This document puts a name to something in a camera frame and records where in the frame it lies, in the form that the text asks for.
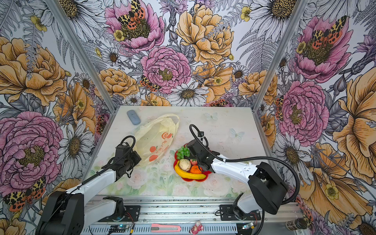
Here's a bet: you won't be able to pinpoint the fake orange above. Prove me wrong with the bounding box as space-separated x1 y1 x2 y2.
190 165 202 174

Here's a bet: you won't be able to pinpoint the red flower-shaped plate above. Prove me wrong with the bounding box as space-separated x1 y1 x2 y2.
173 150 211 182

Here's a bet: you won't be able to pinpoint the fake green grapes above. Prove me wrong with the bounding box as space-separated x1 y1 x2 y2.
176 146 191 160

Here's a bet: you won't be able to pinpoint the fake cream potato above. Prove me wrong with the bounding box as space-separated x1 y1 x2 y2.
178 159 192 172

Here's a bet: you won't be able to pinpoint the fake yellow banana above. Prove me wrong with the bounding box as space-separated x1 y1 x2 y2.
174 161 207 180

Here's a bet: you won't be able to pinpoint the cream printed plastic bag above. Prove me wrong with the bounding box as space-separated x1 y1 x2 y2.
133 114 180 167

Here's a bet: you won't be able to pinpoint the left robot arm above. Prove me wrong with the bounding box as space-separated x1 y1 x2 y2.
35 144 141 235

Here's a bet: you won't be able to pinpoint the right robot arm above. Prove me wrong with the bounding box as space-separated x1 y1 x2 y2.
186 140 288 220

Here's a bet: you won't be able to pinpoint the blue-grey eraser block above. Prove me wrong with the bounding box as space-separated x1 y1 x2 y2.
127 110 141 125

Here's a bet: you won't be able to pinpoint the green circuit board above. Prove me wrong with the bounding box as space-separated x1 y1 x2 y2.
108 224 132 234

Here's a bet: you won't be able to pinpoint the small pink figurine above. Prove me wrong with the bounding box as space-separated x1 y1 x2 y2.
190 220 204 235

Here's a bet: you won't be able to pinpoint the pink utility knife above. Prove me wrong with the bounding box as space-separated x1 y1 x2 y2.
150 223 182 233

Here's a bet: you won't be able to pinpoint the dark cylindrical can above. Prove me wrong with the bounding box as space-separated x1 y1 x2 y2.
286 218 308 231

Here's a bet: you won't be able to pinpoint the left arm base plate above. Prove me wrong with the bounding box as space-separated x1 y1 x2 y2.
117 205 141 222

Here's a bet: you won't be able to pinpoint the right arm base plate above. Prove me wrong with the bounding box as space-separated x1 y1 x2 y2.
219 204 261 221

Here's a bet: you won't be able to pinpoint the aluminium frame rail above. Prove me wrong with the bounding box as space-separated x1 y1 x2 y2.
80 195 303 235

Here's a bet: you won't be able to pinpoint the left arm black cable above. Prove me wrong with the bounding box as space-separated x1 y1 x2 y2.
49 135 137 218

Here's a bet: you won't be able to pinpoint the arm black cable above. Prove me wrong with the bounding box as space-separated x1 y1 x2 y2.
188 124 301 205
49 135 137 218

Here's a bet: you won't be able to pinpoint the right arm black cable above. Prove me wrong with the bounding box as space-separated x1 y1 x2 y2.
188 124 301 205

